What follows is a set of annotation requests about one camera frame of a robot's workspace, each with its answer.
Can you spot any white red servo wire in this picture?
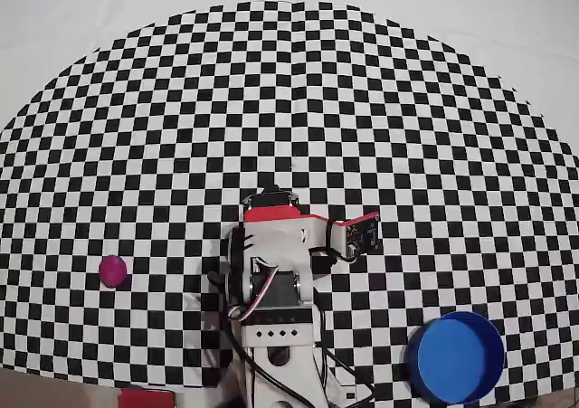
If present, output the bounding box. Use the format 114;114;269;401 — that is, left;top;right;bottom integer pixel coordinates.
228;258;281;323

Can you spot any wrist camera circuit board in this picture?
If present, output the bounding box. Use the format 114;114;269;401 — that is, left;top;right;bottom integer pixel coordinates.
326;211;381;262

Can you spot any black white checkered mat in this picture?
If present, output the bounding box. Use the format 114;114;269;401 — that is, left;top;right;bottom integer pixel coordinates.
0;0;579;403

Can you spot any black power cable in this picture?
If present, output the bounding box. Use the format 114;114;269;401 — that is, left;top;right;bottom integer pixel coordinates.
207;270;254;408

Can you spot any red flat object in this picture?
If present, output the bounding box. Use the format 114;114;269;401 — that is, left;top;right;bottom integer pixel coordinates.
118;387;176;408

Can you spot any blue round box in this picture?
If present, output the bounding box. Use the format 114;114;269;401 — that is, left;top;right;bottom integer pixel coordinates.
405;310;506;404

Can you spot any white red gripper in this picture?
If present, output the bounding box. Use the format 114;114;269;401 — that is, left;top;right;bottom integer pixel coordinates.
242;185;330;251

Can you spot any pink faceted ball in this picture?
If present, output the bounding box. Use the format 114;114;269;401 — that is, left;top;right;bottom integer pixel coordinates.
98;254;128;289

